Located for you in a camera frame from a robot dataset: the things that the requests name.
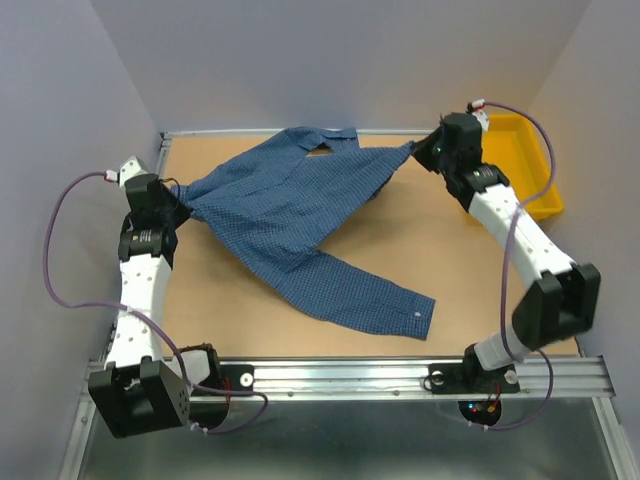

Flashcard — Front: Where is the blue checked long sleeve shirt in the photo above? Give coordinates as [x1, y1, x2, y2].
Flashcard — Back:
[181, 126, 435, 340]

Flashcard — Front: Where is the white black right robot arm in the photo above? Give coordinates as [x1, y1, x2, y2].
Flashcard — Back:
[413, 108, 601, 393]

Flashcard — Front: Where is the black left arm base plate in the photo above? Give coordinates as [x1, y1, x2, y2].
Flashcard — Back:
[194, 363, 255, 398]

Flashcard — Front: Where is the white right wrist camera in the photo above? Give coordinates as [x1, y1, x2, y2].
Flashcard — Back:
[466, 99, 490, 132]

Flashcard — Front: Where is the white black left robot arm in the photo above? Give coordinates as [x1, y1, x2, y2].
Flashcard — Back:
[88, 168, 223, 438]

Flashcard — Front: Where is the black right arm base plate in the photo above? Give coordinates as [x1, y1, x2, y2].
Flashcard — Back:
[422, 362, 520, 395]

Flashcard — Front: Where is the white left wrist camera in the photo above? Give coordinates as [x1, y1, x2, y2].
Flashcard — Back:
[103, 156, 148, 189]

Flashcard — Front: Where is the aluminium front rail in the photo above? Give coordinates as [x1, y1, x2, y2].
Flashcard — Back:
[82, 355, 615, 401]

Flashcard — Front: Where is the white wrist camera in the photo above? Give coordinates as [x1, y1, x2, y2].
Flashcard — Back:
[103, 156, 148, 189]
[466, 99, 490, 132]

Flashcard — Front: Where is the aluminium left side rail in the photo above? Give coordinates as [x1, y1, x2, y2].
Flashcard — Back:
[102, 140, 172, 362]

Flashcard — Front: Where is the aluminium back rail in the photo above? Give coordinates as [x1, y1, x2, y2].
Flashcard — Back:
[159, 128, 441, 140]

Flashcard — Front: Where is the aluminium rail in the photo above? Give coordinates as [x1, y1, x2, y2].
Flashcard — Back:
[159, 128, 441, 140]
[82, 355, 615, 401]
[102, 140, 172, 362]

